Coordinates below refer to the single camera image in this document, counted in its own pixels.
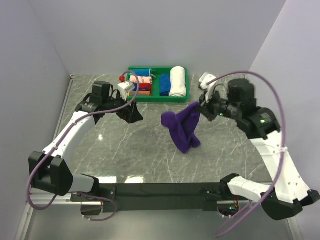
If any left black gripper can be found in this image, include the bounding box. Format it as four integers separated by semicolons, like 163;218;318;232
103;89;144;124

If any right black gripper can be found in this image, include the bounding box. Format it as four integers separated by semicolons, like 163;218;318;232
194;86;239;121

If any purple towel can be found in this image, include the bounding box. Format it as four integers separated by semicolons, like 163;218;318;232
160;101;201;154

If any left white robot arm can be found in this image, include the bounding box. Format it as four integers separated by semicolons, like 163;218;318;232
28;81;144;201

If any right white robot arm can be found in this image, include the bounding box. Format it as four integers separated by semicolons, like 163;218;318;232
198;78;320;221

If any orange grey rolled towel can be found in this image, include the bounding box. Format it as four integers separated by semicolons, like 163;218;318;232
128;91;152;97

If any red blue rolled towel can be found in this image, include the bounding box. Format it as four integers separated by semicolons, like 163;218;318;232
133;83;152;92

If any green plastic tray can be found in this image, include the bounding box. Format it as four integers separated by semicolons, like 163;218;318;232
128;66;190;103

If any pink rolled towel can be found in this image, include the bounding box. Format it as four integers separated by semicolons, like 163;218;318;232
129;75;153;85

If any teal blue rolled towel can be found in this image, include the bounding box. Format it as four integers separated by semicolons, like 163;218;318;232
131;68;154;77

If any white rolled towel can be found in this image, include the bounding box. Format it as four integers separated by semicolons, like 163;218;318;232
169;66;187;97

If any black base bar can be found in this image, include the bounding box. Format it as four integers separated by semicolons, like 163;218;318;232
69;182;241;213

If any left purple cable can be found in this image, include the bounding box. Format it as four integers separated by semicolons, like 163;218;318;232
26;70;141;223

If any purple cable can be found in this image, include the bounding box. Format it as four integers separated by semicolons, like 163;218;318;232
26;70;141;223
204;71;288;239

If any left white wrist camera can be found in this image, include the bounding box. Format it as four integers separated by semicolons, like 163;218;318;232
117;81;135;101

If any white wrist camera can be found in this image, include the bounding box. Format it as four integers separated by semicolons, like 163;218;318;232
198;72;217;94
117;81;135;101

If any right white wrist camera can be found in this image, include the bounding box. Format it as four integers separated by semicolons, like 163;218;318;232
198;72;217;94

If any left aluminium side rail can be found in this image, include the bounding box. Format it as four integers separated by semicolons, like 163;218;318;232
56;74;75;132

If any aluminium front rail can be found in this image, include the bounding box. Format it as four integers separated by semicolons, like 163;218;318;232
26;183;292;205

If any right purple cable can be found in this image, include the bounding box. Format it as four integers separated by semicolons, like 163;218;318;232
204;71;288;239

